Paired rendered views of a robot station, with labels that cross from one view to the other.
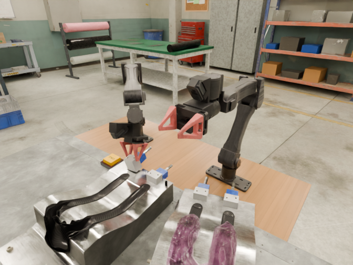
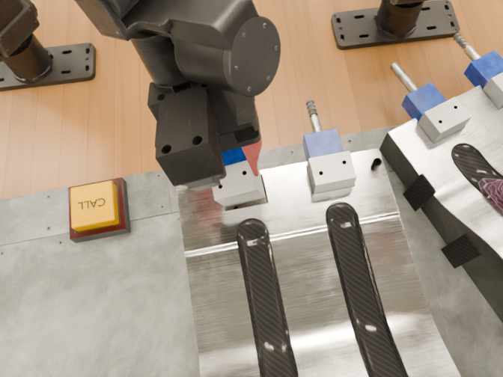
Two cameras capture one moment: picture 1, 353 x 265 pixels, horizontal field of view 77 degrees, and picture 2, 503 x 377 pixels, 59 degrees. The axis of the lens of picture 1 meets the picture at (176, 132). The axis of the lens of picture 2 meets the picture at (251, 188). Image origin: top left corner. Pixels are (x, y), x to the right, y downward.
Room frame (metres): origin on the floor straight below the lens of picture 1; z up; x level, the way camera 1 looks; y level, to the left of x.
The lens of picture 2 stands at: (0.57, 0.29, 1.40)
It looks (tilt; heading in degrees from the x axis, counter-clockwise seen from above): 69 degrees down; 321
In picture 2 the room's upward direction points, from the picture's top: 8 degrees counter-clockwise
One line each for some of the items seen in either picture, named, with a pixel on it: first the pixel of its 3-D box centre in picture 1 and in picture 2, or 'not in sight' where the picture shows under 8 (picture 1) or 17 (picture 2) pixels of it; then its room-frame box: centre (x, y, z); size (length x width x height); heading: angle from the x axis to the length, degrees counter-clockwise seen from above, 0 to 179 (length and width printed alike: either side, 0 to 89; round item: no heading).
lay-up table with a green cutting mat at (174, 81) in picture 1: (150, 63); not in sight; (4.88, 0.56, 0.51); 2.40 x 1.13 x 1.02; 49
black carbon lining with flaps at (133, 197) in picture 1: (100, 201); (334, 361); (0.52, 0.25, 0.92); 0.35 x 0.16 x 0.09; 144
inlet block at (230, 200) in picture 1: (231, 194); (483, 66); (0.62, -0.21, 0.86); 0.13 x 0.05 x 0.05; 162
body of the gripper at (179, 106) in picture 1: (196, 115); not in sight; (0.57, -0.05, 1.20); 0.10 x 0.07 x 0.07; 50
